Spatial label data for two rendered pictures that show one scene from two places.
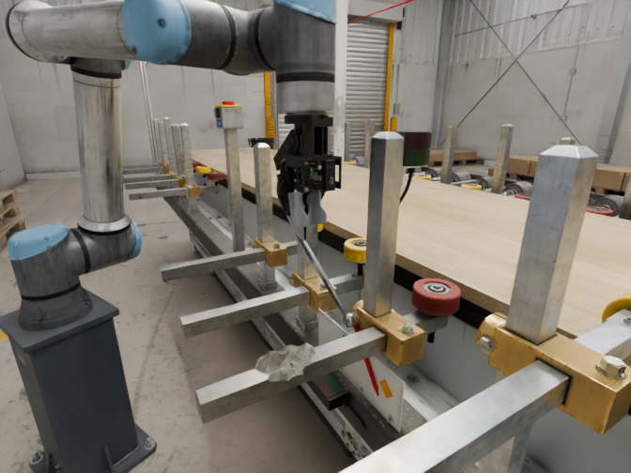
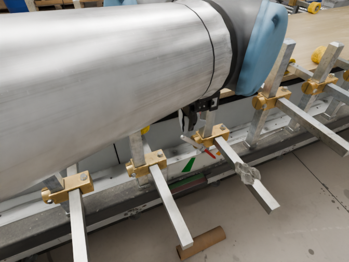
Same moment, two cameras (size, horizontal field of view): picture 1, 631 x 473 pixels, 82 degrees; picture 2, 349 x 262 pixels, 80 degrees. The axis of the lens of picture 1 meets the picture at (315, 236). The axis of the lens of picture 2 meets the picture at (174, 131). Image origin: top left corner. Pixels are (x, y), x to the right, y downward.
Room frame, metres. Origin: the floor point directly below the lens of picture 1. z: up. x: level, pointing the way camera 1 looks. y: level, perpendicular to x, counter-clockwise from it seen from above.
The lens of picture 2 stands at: (0.60, 0.44, 1.40)
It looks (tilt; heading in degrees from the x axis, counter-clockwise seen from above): 44 degrees down; 276
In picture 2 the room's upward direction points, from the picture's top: straight up
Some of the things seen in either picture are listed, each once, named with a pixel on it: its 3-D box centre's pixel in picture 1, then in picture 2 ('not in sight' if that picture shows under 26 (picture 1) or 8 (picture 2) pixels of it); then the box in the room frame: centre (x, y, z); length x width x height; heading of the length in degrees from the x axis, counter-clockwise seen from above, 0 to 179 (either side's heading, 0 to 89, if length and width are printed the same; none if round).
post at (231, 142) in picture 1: (235, 196); not in sight; (1.21, 0.27, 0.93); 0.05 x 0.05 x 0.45; 30
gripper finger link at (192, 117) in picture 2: (291, 190); (190, 115); (0.61, 0.04, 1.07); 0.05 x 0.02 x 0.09; 120
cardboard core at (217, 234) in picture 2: not in sight; (201, 242); (0.49, -0.02, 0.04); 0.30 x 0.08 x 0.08; 30
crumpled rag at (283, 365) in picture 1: (287, 356); (247, 169); (0.42, 0.04, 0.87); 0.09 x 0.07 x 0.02; 120
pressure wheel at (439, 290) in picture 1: (433, 313); not in sight; (0.57, -0.21, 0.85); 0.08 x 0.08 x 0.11
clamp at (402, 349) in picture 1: (385, 328); (209, 136); (0.54, -0.12, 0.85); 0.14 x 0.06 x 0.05; 30
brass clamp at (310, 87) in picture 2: not in sight; (318, 84); (0.10, -0.37, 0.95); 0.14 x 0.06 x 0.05; 30
